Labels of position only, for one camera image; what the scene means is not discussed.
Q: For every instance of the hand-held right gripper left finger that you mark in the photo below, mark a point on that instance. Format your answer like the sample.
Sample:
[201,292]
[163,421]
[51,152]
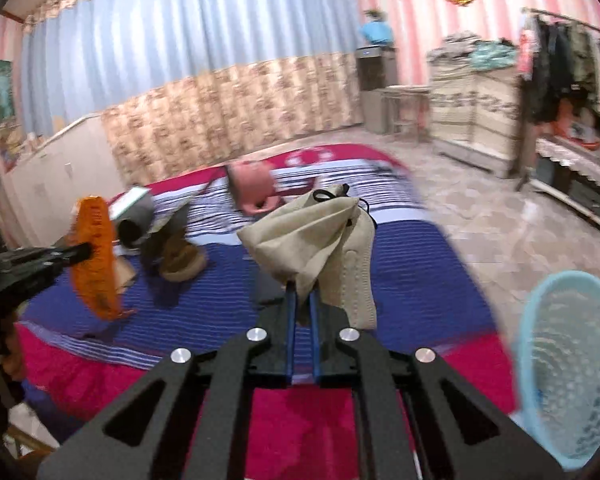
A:
[290,325]

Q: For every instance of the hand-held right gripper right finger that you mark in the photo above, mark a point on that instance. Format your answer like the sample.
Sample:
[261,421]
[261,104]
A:
[316,330]

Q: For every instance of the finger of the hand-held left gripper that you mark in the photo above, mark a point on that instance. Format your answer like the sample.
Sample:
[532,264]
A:
[70,252]

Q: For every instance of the orange plastic bag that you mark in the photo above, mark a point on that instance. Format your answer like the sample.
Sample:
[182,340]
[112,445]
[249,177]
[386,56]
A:
[97,260]

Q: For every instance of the beige face mask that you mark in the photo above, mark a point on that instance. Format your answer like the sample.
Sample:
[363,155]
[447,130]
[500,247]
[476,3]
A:
[305,240]

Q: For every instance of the light blue plastic basket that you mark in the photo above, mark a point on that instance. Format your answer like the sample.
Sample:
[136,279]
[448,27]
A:
[565,360]

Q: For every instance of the dark cylindrical can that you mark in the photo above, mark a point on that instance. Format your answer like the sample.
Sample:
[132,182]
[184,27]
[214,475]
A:
[137,224]

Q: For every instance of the white cabinet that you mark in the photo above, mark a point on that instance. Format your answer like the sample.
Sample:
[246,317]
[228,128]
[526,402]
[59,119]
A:
[70,170]

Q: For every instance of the round can with red label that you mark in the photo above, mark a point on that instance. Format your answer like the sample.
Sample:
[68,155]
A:
[252,182]

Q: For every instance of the blue and floral curtain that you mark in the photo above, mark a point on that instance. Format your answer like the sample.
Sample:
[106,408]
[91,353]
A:
[180,35]

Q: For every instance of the grey water dispenser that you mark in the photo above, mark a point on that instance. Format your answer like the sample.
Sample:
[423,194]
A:
[375,90]

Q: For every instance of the metal clothes rack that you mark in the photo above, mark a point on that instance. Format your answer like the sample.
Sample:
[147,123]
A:
[522,170]

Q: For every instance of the patterned cloth covered cabinet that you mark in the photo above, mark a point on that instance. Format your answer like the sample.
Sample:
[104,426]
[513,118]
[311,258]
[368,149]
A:
[475,110]

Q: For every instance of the dark low cabinet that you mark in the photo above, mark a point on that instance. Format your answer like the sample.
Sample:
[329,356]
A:
[585,195]

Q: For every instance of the white lace cloth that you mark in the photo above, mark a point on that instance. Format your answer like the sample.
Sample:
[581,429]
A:
[580,157]

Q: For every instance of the small dried plant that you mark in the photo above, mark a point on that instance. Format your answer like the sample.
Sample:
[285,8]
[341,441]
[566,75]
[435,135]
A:
[372,14]

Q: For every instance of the pile of clothes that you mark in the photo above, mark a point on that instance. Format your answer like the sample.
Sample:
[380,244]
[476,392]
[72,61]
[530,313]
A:
[475,50]

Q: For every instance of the red and white bag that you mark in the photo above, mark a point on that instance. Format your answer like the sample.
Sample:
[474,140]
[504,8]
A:
[577,130]

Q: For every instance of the row of hanging clothes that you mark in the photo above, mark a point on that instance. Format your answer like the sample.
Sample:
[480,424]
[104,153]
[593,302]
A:
[570,70]

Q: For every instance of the green wall picture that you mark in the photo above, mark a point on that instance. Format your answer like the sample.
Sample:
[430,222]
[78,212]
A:
[4,90]

